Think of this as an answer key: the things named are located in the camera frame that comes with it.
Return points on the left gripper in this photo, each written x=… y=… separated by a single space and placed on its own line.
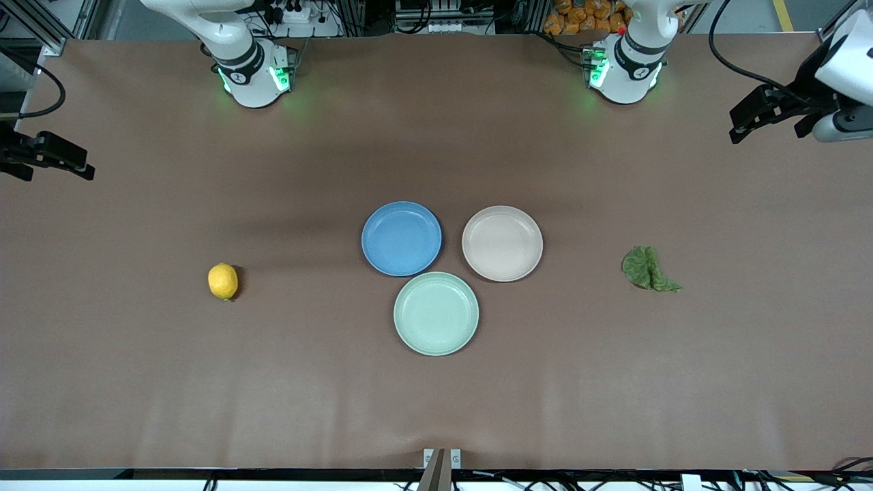
x=805 y=101

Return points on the green lettuce leaf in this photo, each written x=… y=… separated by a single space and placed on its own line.
x=644 y=269

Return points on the yellow lemon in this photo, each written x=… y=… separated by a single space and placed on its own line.
x=223 y=281

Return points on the orange toy pile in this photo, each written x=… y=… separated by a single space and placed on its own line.
x=580 y=15

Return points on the white power strip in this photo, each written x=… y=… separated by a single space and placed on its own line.
x=293 y=13

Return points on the beige round plate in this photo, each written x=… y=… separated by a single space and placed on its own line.
x=502 y=243

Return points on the blue round plate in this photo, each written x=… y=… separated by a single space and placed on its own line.
x=402 y=239

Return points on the pale green round plate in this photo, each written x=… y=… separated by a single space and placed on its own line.
x=436 y=314

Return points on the metal table edge bracket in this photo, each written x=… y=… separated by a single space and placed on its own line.
x=436 y=470

